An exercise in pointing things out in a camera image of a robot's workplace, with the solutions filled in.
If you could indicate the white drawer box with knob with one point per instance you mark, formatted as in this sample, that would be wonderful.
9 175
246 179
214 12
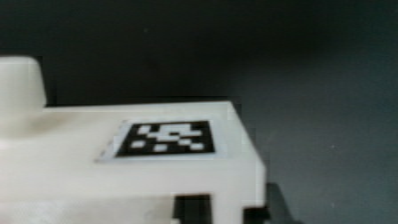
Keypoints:
136 164

